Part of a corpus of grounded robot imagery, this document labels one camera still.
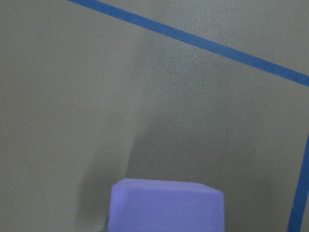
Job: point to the purple foam block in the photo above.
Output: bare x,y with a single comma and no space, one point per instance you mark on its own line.
140,205

